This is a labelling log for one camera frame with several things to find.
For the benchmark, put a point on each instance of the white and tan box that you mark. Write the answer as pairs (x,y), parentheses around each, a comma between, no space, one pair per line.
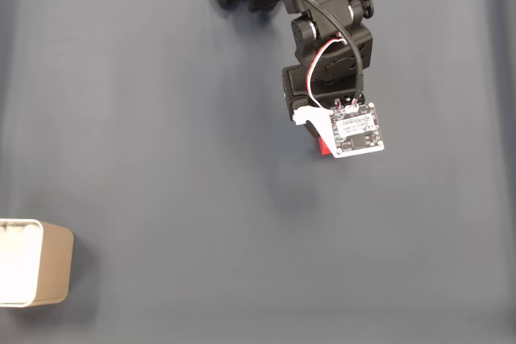
(52,263)

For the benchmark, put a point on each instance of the dark grey table mat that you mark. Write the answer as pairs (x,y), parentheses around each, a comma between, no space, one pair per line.
(181,179)

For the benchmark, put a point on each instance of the red cube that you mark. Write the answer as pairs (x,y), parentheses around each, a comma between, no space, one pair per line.
(324,150)

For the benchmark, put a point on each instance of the camera board on white mount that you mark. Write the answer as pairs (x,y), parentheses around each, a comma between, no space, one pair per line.
(356,130)

